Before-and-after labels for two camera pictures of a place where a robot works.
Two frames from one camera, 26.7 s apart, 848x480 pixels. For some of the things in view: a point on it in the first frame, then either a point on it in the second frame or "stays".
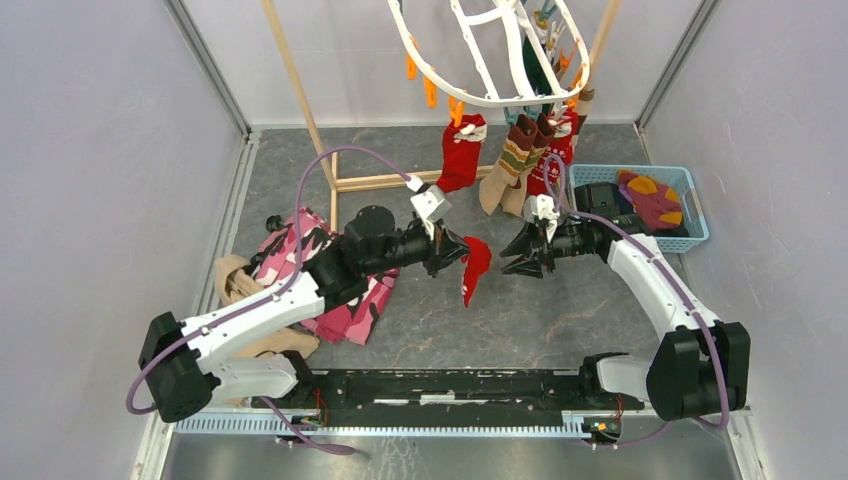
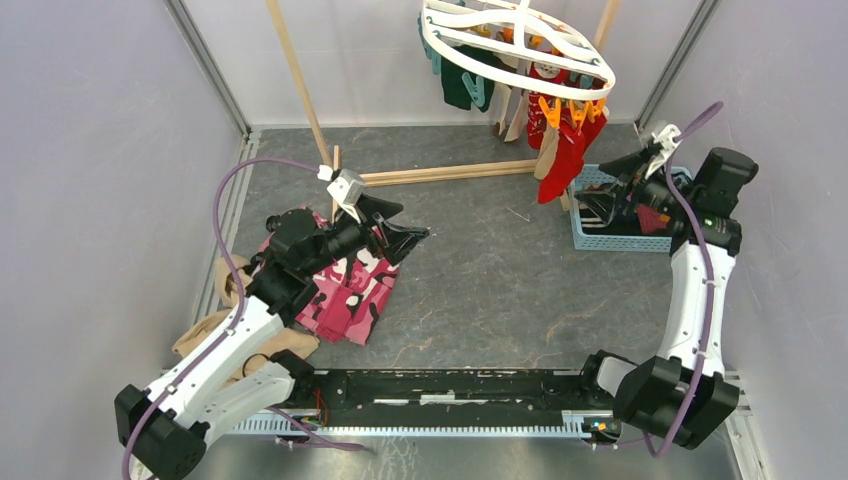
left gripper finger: x=452 y=244 → x=368 y=206
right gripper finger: x=522 y=243 → x=626 y=165
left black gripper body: x=422 y=246 → x=362 y=234
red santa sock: x=461 y=149 → x=567 y=159
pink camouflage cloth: x=282 y=253 stays
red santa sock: x=476 y=259 → x=591 y=130
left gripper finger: x=439 y=264 → x=400 y=241
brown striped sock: x=496 y=188 → x=548 y=153
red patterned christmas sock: x=558 y=153 → x=537 y=121
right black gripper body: x=568 y=245 → x=652 y=192
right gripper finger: x=526 y=264 → x=604 y=203
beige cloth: x=235 y=276 stays
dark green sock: x=537 y=71 → x=456 y=91
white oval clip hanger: x=464 y=20 → x=519 y=39
